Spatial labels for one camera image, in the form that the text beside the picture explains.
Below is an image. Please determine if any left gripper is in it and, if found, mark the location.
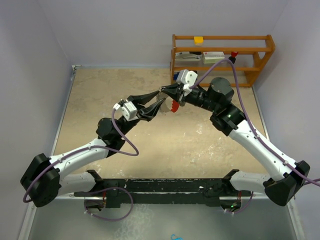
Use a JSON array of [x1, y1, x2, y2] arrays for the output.
[[116, 91, 164, 138]]

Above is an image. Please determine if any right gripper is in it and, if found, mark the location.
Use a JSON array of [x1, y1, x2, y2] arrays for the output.
[[160, 82, 219, 113]]

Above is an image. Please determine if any red grey key holder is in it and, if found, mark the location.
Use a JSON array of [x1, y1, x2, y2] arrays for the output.
[[156, 92, 180, 114]]

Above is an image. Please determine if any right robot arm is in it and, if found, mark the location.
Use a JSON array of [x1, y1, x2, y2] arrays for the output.
[[160, 77, 310, 207]]

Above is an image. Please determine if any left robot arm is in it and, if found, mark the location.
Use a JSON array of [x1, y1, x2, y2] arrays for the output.
[[20, 90, 165, 207]]

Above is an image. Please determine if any grey stapler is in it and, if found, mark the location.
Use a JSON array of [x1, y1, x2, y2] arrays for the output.
[[175, 51, 202, 62]]

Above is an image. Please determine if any wooden shelf rack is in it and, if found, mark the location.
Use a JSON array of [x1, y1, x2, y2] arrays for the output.
[[170, 34, 276, 88]]

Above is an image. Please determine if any white cardboard box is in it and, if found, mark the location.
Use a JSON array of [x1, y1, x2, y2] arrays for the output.
[[202, 51, 225, 64]]

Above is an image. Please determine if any yellow block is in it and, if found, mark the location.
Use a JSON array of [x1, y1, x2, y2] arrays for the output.
[[193, 36, 204, 46]]

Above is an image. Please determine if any blue object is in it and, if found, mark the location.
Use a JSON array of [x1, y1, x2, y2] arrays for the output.
[[170, 234, 184, 240]]

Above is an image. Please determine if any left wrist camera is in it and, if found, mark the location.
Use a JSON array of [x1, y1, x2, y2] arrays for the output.
[[113, 99, 138, 122]]

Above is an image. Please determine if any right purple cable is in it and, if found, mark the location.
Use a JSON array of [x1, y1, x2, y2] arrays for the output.
[[189, 59, 320, 216]]

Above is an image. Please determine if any purple cable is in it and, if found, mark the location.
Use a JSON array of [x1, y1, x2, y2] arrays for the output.
[[189, 59, 320, 216], [22, 108, 140, 221]]

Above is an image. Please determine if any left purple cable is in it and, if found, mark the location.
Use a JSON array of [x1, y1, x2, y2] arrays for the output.
[[22, 108, 140, 221]]

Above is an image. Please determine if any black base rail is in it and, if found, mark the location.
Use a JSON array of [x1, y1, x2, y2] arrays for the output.
[[74, 178, 251, 211]]

